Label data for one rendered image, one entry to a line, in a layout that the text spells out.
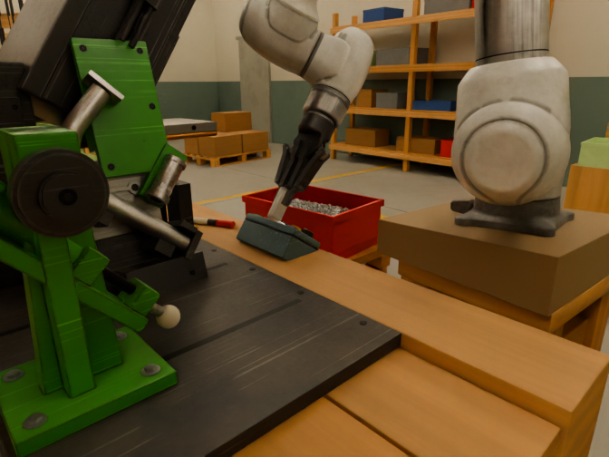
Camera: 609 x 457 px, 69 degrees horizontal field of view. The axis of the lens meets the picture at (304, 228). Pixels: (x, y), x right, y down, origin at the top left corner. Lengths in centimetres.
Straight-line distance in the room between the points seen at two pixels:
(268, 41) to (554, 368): 75
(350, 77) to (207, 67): 1031
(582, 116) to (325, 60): 525
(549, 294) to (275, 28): 69
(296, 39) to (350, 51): 12
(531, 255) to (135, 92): 68
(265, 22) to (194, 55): 1014
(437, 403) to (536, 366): 13
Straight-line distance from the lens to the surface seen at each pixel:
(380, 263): 118
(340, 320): 62
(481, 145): 65
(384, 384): 54
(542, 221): 91
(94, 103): 72
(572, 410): 54
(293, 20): 96
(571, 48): 615
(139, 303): 51
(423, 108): 634
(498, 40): 73
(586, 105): 606
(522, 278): 81
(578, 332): 106
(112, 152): 75
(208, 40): 1132
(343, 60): 98
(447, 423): 51
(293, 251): 81
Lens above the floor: 121
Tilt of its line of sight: 18 degrees down
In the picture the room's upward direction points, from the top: straight up
